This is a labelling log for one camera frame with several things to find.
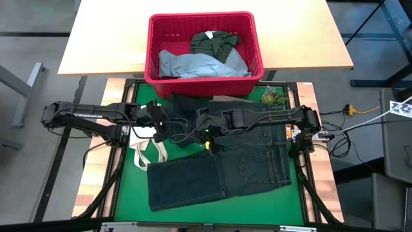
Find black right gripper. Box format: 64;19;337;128
194;108;226;155

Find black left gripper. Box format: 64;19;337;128
138;99;171;143

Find dark blue jeans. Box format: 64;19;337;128
146;93;293;213

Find khaki shorts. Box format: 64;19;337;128
211;95;256;103

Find light blue garment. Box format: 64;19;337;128
158;48;252;80

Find red plastic laundry bin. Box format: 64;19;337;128
144;11;265;99

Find white tote bag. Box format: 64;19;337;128
129;126;169;171

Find green table mat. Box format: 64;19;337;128
114;82;305;226

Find artificial succulent plant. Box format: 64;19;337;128
260;85;290;107

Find pale paper label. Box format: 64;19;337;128
122;51;146;65

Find dark green garment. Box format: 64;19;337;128
190;30;242;64

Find light wooden table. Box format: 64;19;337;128
57;0;354;77

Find grey metal table leg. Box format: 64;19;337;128
0;62;46;128

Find black metal table base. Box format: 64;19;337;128
344;0;412;88

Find grey cabinet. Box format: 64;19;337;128
371;86;412;232

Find white printed tag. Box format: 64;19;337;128
388;100;412;117

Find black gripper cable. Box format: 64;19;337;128
169;118;207;145
124;109;155;140

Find black aluminium frame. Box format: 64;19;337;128
72;78;344;232

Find silver bracket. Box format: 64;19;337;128
279;225;318;232
100;221;138;232

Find black cable coil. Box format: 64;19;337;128
320;109;357;159

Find yellow extension cable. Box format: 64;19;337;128
344;103;381;116

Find white cable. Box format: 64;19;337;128
339;95;412;133

